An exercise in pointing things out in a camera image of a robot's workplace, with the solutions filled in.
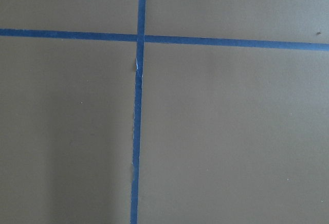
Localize long blue tape strip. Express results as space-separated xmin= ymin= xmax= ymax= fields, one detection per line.
xmin=130 ymin=0 xmax=146 ymax=223

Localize crossing blue tape strip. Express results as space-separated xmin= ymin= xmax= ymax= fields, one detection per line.
xmin=1 ymin=28 xmax=328 ymax=51

